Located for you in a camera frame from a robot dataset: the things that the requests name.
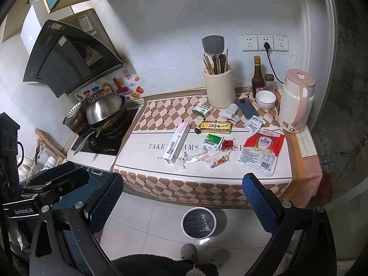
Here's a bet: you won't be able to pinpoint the red white snack bag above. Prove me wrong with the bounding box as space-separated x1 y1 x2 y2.
235 129 285 177

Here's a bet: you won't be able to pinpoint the white Doctor toothpaste box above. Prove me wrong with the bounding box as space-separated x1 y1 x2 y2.
162 122 190 164

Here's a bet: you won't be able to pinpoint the white round trash bin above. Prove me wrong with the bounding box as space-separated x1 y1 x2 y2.
181 207 217 240

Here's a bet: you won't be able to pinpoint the black trouser legs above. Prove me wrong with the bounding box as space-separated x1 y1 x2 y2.
112 254 219 275

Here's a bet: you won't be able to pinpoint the black induction cooktop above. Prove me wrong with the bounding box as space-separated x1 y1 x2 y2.
80 107 138 156

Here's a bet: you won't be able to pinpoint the orange candy wrapper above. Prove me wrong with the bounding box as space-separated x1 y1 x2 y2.
210 153 230 169

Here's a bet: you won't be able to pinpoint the grey right slipper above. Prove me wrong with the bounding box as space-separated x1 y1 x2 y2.
210 249 231 268

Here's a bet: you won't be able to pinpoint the small red sachet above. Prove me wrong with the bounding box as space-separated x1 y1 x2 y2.
221 139 235 150

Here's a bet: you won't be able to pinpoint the steel pot with food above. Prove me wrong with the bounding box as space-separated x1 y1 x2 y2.
63 101 89 135

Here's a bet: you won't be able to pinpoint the torn white green packet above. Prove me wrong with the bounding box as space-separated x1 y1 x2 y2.
244 115 266 135

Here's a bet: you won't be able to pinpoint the green white sachet packet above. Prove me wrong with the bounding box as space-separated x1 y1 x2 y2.
203 133 224 150

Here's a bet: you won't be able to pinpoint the black frying pan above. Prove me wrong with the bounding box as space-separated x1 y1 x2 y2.
74 110 129 155

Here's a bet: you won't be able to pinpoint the clear plastic wrapper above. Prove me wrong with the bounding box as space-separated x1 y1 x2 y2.
174 158 186 171

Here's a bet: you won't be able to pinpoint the clear straw wrapper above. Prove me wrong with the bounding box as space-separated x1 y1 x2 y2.
183 147 208 164

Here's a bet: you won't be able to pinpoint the checkered brown pink tablecloth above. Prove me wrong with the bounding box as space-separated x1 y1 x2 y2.
112 90 322 207

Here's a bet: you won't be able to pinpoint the dark blue smartphone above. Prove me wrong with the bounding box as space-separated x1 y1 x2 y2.
235 97 259 120

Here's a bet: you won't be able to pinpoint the steel wok lid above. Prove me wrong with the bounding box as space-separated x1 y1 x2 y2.
86 90 125 125

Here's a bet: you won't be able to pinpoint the white ceramic bowl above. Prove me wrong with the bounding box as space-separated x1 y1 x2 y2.
255 90 276 111

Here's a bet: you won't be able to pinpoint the pink white electric kettle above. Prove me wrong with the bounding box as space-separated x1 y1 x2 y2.
278 69 316 133

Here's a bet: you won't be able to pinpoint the dark soy sauce bottle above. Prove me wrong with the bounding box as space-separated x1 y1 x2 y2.
251 55 265 97

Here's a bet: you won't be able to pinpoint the cream ribbed utensil holder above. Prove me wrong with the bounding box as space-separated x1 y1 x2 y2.
203 65 236 108

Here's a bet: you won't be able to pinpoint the small brown spice jar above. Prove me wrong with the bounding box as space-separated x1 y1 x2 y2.
264 74 274 93

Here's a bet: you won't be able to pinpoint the black range hood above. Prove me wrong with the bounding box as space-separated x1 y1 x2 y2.
23 20 123 98

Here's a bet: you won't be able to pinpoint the wooden chopsticks bundle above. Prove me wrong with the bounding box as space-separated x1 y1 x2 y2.
203 50 230 75

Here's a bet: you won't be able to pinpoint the black spatula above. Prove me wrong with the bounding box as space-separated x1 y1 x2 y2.
201 35 224 58

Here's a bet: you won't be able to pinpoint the fruit wall stickers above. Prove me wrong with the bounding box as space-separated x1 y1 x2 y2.
73 67 145 101

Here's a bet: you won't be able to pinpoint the black plug and cable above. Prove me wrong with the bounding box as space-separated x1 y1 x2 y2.
262 41 285 84

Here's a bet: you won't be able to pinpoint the white wall socket strip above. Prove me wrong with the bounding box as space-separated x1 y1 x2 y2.
239 34 289 52

